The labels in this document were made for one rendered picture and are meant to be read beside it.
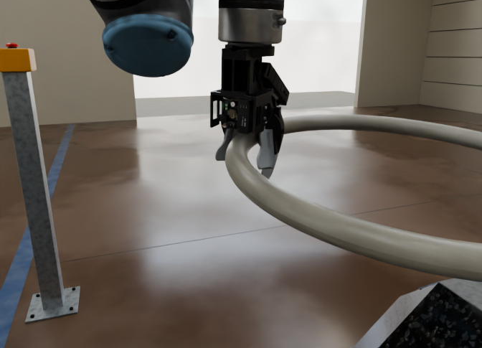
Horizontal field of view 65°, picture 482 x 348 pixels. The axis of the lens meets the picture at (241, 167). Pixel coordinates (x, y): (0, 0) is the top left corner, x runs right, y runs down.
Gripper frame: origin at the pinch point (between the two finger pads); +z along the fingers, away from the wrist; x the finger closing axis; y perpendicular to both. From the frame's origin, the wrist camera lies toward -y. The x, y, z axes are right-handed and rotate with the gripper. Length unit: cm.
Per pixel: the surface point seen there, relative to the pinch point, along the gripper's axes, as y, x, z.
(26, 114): -37, -107, 12
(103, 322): -35, -78, 95
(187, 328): -47, -45, 93
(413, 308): 14.3, 26.8, 5.9
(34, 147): -37, -106, 24
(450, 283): 12.5, 29.8, 2.7
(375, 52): -778, -78, 26
